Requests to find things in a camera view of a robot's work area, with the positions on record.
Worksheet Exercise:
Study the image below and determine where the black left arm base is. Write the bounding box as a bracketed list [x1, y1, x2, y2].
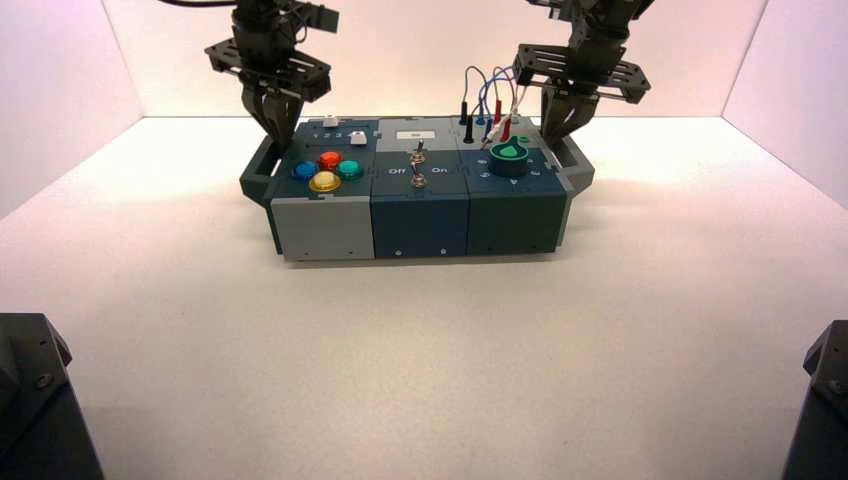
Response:
[0, 312, 107, 480]

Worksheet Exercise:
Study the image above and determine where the dark modular control box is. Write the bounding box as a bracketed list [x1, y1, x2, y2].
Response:
[239, 115, 596, 263]

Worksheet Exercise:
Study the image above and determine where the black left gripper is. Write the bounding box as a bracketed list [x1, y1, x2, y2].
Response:
[204, 15, 333, 154]

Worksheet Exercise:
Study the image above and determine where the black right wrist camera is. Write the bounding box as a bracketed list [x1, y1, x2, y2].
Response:
[527, 0, 584, 19]

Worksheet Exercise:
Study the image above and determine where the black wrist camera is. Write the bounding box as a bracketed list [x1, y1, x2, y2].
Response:
[291, 1, 341, 36]
[527, 0, 584, 19]

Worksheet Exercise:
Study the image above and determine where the red banana plug cable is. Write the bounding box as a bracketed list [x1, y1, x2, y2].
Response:
[493, 66, 519, 144]

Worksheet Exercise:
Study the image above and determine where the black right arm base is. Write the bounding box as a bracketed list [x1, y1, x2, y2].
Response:
[781, 319, 848, 480]

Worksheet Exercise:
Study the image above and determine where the blue banana plug cable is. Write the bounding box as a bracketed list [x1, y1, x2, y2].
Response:
[476, 69, 515, 140]

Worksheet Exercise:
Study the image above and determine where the black banana plug cable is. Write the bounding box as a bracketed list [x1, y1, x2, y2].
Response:
[458, 64, 490, 145]

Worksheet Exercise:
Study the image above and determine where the black and green rotary knob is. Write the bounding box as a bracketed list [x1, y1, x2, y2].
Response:
[488, 145, 530, 178]

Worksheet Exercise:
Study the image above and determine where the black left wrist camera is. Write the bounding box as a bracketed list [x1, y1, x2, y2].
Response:
[291, 1, 341, 36]

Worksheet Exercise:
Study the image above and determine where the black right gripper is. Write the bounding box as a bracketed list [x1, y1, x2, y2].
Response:
[512, 22, 653, 149]

